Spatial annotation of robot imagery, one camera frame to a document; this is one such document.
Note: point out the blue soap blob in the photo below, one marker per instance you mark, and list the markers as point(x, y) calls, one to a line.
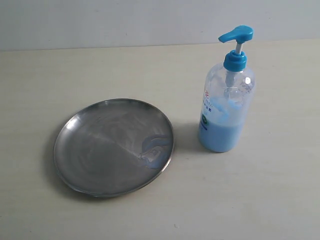
point(155, 152)

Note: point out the clear blue pump soap bottle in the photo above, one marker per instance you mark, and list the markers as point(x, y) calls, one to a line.
point(228, 90)

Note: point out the round stainless steel plate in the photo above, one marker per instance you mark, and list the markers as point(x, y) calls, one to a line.
point(96, 151)

